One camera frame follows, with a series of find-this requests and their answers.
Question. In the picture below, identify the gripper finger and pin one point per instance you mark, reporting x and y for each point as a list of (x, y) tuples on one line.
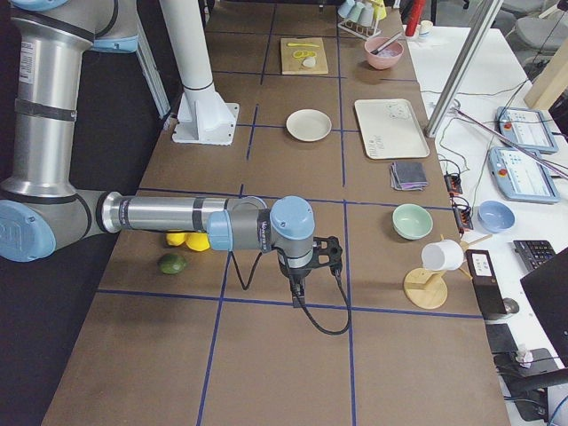
[(295, 299), (302, 296)]

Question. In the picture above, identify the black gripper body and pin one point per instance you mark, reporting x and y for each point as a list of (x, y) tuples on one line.
[(296, 273)]

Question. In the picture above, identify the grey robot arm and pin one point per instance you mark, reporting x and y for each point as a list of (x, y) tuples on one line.
[(114, 138)]

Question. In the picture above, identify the white rectangular tray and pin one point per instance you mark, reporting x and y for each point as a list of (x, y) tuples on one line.
[(390, 129)]

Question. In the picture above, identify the yellow lemon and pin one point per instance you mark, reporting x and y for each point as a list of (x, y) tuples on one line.
[(198, 242), (175, 239)]

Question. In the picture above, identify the wooden mug stand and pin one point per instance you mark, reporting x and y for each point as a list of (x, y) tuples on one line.
[(426, 288)]

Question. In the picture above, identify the green bowl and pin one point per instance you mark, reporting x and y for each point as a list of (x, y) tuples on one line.
[(412, 221)]

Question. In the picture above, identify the green avocado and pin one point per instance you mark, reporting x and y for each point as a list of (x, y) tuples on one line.
[(172, 264)]

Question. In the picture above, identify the grey folded cloth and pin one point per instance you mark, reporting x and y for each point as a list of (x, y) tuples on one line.
[(408, 176)]

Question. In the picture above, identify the white mug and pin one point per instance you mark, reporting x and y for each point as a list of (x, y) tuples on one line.
[(445, 255)]

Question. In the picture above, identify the beige round plate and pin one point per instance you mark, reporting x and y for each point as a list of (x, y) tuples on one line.
[(308, 125)]

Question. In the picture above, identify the orange circuit board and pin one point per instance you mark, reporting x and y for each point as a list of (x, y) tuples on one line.
[(460, 206)]

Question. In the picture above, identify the black box device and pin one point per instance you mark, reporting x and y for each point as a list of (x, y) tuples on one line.
[(485, 284)]

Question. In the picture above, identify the blue bowl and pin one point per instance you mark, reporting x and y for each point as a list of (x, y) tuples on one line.
[(495, 217)]

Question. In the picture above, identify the black computer mouse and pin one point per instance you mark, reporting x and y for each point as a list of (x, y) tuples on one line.
[(511, 306)]

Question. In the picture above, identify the bamboo cutting board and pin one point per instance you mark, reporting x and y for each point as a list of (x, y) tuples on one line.
[(292, 66)]

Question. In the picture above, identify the yellow plastic knife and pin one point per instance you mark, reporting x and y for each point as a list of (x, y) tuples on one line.
[(297, 44)]

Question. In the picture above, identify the black keyboard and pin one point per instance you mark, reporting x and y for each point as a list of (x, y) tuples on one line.
[(534, 253)]

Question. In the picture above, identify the pink bowl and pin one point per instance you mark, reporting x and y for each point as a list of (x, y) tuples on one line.
[(386, 58)]

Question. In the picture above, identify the near teach pendant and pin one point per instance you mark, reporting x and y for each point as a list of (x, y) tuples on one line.
[(520, 178)]

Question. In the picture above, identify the teach pendant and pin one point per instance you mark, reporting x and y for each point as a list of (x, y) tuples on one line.
[(520, 178), (527, 128)]

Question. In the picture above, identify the light blue cup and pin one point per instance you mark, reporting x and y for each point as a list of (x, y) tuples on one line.
[(366, 16)]

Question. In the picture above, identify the grey blue cup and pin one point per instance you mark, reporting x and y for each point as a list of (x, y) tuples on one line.
[(345, 8)]

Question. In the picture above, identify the far teach pendant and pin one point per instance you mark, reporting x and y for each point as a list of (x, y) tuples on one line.
[(527, 128)]

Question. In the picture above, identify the yellow cup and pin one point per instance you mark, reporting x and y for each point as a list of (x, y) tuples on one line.
[(379, 7)]

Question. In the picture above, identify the paper cup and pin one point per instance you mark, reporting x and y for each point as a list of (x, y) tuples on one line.
[(425, 29)]

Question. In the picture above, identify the red bottle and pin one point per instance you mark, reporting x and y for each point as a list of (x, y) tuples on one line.
[(414, 17)]

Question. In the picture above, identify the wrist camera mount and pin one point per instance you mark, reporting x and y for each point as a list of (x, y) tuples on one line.
[(327, 252)]

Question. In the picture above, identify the white pillar mount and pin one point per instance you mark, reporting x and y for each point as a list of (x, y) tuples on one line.
[(203, 116)]

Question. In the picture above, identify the metal handled brush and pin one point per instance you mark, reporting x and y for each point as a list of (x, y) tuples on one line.
[(386, 44)]

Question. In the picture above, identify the white wire cup rack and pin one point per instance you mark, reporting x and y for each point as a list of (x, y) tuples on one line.
[(355, 29)]

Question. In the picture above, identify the aluminium frame post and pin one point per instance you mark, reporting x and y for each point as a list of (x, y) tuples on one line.
[(481, 24)]

